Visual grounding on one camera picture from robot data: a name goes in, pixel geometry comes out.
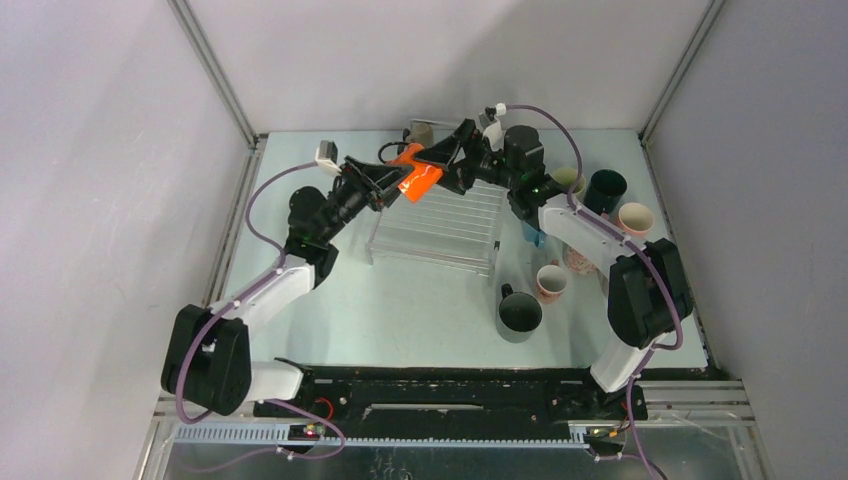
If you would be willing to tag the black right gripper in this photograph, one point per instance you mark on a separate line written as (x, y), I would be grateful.
(441, 153)

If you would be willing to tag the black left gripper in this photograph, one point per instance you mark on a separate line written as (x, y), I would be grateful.
(385, 177)

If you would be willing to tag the taupe mug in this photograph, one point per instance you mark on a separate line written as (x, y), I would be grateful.
(421, 133)

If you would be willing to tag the orange mug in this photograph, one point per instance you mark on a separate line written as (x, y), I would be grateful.
(423, 176)

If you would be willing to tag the light green mug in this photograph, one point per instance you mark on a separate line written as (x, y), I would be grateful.
(567, 176)

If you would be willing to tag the light blue dotted mug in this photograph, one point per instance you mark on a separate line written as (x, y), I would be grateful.
(533, 235)

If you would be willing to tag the dark teal mug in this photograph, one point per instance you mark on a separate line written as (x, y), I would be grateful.
(604, 192)

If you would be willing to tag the small terracotta cup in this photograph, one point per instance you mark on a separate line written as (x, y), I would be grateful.
(551, 281)

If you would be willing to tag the pink ghost pattern mug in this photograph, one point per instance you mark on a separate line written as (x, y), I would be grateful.
(578, 263)

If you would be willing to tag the grey mug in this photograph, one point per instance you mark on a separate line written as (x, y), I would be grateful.
(519, 314)

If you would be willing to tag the salmon pink mug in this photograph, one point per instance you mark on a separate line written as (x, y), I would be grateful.
(635, 218)

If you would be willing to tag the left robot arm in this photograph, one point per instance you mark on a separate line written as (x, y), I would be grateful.
(208, 365)

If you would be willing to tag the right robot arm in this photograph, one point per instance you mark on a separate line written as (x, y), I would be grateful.
(648, 293)

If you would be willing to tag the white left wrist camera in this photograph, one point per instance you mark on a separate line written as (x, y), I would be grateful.
(326, 158)

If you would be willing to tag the white wire dish rack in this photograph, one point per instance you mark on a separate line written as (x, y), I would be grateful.
(443, 228)

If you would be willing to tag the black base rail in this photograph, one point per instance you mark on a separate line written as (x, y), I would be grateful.
(463, 404)

